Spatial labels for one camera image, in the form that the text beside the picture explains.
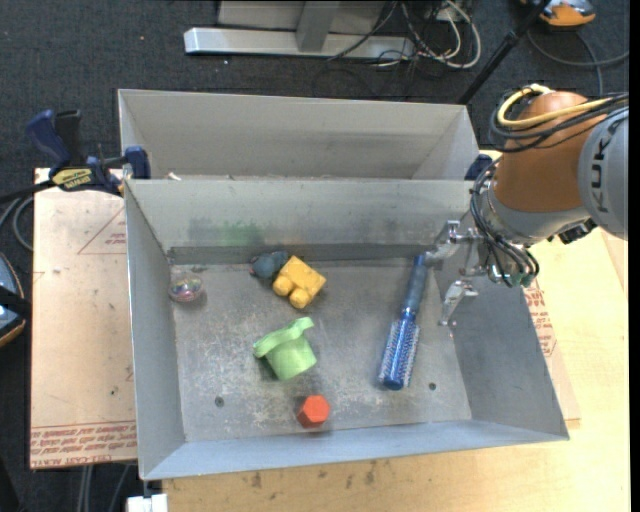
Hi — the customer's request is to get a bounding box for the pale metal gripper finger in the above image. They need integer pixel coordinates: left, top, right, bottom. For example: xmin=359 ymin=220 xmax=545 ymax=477
xmin=437 ymin=278 xmax=480 ymax=328
xmin=423 ymin=220 xmax=482 ymax=266

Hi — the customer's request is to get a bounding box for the blue hairbrush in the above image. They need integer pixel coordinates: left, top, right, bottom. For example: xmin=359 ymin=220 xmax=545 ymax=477
xmin=377 ymin=254 xmax=431 ymax=392

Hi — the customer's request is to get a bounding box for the yellow toy block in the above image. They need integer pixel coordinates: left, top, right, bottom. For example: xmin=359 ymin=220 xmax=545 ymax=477
xmin=271 ymin=255 xmax=328 ymax=310

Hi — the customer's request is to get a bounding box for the grey metal bin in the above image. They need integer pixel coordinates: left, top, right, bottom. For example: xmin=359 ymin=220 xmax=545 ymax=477
xmin=117 ymin=88 xmax=571 ymax=482

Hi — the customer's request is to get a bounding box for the red hexagonal block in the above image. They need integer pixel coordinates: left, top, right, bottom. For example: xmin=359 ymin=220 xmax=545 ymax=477
xmin=295 ymin=394 xmax=332 ymax=430

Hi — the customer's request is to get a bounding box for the dark grey toy animal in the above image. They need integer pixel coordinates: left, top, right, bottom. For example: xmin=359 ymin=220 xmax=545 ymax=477
xmin=249 ymin=250 xmax=290 ymax=280

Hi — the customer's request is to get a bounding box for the clear glass ball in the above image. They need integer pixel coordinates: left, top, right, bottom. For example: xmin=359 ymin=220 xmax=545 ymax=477
xmin=168 ymin=273 xmax=206 ymax=304

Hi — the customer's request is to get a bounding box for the brown cardboard board red print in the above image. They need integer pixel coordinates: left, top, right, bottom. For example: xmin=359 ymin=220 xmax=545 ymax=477
xmin=29 ymin=166 xmax=584 ymax=472

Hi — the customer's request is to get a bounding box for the black cylinder on white bracket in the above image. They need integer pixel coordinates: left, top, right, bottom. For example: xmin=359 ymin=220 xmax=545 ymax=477
xmin=557 ymin=219 xmax=598 ymax=246

